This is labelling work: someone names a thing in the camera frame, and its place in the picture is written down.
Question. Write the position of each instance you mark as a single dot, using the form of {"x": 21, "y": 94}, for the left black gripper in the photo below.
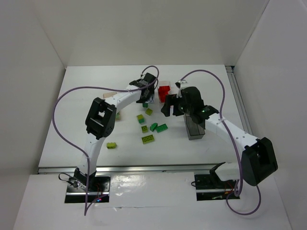
{"x": 146, "y": 93}

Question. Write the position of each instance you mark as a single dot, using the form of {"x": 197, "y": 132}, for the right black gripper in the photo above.
{"x": 173, "y": 105}

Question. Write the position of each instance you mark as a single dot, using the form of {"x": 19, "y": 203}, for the red arched brick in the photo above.
{"x": 163, "y": 91}

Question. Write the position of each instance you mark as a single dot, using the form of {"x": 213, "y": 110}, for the lime 2x2 brick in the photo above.
{"x": 149, "y": 111}

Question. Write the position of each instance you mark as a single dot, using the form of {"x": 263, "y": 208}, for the lime yellow brick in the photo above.
{"x": 140, "y": 119}

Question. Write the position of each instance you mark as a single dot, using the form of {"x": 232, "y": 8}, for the green slope brick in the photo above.
{"x": 153, "y": 127}

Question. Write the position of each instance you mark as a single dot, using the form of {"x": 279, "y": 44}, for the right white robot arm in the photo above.
{"x": 257, "y": 157}

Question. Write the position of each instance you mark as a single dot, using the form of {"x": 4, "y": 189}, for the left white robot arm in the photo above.
{"x": 100, "y": 122}

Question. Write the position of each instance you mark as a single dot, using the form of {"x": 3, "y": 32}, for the clear plastic container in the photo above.
{"x": 162, "y": 83}

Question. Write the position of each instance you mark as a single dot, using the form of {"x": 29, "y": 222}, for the lime small square brick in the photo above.
{"x": 144, "y": 129}

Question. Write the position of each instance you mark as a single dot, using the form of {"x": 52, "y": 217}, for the grey translucent container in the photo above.
{"x": 194, "y": 131}

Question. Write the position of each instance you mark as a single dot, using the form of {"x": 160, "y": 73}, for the lime 2x4 brick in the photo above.
{"x": 148, "y": 139}

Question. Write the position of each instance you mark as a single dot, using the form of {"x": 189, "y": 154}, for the lime rounded brick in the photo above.
{"x": 111, "y": 145}

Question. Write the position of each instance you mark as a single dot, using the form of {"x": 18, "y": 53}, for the aluminium rail right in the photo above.
{"x": 242, "y": 110}

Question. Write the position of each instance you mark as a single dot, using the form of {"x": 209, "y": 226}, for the aluminium rail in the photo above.
{"x": 133, "y": 169}
{"x": 242, "y": 110}

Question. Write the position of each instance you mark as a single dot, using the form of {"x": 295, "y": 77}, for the aluminium rail front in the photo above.
{"x": 133, "y": 169}

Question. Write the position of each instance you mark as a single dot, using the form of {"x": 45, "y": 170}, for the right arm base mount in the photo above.
{"x": 210, "y": 188}

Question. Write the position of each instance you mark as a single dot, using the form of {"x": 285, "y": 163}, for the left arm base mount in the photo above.
{"x": 75, "y": 192}

